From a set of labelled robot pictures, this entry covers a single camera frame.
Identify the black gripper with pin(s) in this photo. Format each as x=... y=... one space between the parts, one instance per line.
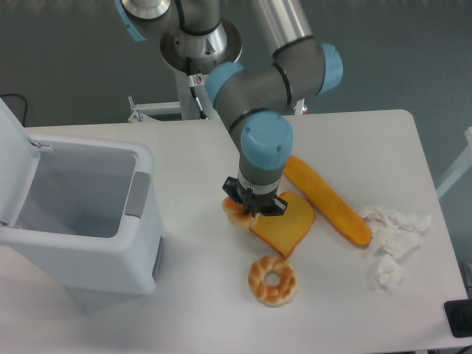
x=265 y=204

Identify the round knotted bread roll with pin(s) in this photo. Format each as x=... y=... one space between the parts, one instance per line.
x=237 y=215

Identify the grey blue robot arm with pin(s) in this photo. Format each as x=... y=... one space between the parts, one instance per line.
x=197 y=42

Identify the yellow toast bread slice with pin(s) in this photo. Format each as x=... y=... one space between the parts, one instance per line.
x=283 y=233

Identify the long orange baguette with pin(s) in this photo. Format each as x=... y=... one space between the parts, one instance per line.
x=342 y=217

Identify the large crumpled white tissue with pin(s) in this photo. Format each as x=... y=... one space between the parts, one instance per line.
x=392 y=231

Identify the small crumpled white tissue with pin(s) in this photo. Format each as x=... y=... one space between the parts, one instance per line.
x=389 y=274

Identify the white open trash bin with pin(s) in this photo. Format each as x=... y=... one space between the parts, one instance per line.
x=83 y=210

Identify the black device at table edge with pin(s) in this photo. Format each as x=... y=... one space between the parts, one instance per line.
x=458 y=313

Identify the braided ring bread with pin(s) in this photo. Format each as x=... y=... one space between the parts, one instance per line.
x=273 y=281

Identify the white frame at right edge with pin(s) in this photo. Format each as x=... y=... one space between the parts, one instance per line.
x=457 y=169

